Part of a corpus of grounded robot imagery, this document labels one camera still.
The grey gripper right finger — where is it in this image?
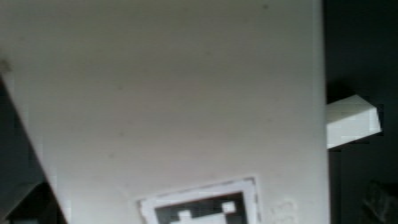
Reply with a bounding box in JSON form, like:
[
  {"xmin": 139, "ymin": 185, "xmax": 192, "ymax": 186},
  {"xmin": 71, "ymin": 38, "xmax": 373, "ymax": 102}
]
[{"xmin": 361, "ymin": 181, "xmax": 398, "ymax": 224}]

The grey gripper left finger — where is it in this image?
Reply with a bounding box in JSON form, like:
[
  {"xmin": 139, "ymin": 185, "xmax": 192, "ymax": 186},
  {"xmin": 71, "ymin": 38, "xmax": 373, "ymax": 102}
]
[{"xmin": 0, "ymin": 182, "xmax": 60, "ymax": 224}]

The white cabinet door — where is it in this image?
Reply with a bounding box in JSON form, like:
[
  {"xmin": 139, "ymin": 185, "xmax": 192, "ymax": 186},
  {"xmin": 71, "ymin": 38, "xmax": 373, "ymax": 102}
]
[{"xmin": 325, "ymin": 95, "xmax": 382, "ymax": 149}]

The white cabinet top block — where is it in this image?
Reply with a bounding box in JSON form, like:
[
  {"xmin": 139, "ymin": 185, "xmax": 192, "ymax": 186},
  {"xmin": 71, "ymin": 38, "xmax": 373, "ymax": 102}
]
[{"xmin": 0, "ymin": 0, "xmax": 331, "ymax": 224}]

